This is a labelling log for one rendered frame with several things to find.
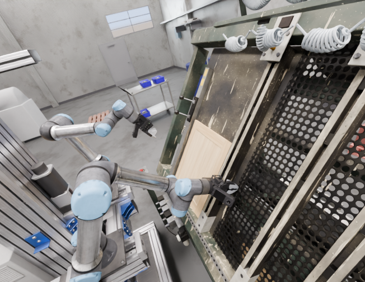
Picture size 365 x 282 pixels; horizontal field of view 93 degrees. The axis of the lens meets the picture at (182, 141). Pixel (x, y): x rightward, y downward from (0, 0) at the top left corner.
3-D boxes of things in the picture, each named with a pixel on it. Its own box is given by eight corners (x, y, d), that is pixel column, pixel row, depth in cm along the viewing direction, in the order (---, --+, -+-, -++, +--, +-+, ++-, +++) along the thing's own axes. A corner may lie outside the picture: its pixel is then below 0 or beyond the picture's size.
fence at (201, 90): (172, 175, 159) (168, 174, 157) (209, 69, 130) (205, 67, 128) (174, 178, 155) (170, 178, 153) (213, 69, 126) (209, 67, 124)
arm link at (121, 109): (112, 104, 111) (120, 96, 108) (126, 114, 117) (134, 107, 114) (109, 111, 105) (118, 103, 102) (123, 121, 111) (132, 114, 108)
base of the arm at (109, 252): (89, 276, 88) (79, 267, 83) (90, 248, 101) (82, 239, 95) (118, 260, 91) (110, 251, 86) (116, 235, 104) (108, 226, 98)
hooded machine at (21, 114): (32, 133, 635) (-4, 90, 547) (52, 126, 648) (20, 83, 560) (23, 144, 567) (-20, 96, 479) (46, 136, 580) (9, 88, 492)
